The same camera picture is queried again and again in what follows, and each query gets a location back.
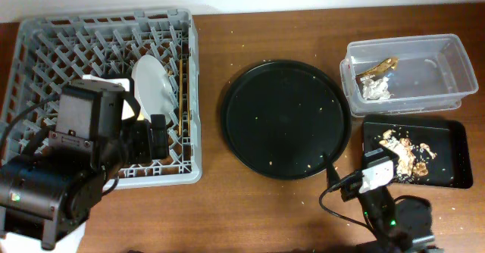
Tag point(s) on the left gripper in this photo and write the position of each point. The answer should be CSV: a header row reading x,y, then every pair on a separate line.
x,y
145,151

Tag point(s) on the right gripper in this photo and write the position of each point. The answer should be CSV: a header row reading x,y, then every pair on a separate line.
x,y
333,176

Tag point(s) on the grey round plate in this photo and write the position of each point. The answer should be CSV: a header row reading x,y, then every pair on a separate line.
x,y
152,88

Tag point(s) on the wooden chopstick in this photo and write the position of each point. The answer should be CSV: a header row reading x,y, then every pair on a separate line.
x,y
180,107
188,97

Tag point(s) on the food scraps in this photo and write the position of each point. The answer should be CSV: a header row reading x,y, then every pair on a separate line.
x,y
413,159

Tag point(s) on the gold foil snack wrapper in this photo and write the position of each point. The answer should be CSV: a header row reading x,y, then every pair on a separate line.
x,y
389,63

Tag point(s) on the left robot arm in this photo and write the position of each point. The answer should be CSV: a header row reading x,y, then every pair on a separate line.
x,y
48,190

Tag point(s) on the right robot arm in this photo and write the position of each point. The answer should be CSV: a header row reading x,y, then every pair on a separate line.
x,y
401,224

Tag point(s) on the clear plastic waste bin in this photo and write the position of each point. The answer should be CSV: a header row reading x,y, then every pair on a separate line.
x,y
433,73

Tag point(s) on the round black serving tray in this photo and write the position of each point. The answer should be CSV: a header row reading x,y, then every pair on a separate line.
x,y
285,119

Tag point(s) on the black rectangular tray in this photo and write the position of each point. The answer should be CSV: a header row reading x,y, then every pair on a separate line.
x,y
452,166

